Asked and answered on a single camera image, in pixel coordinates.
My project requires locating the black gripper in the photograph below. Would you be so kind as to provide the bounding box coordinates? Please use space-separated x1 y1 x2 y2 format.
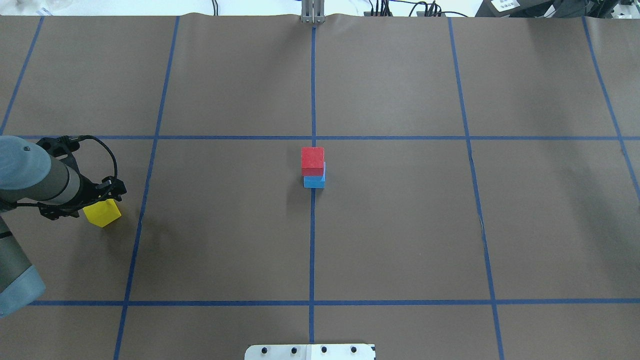
78 176 127 207

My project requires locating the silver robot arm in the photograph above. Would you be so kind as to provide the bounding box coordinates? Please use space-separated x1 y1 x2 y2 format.
0 135 127 318

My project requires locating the aluminium frame post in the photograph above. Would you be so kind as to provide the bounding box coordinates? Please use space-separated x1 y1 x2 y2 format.
300 0 326 25

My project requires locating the red cube block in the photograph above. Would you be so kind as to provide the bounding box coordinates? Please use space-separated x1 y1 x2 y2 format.
301 146 326 177

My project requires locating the blue cube block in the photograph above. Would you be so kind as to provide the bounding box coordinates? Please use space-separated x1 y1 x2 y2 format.
302 162 327 189

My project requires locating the yellow cube block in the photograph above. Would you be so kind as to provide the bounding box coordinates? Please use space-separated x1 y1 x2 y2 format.
82 199 122 228

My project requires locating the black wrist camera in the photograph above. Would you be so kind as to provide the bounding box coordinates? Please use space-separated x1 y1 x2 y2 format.
36 136 88 174

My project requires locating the black camera cable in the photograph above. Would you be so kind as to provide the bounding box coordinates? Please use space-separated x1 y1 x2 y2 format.
70 135 119 188

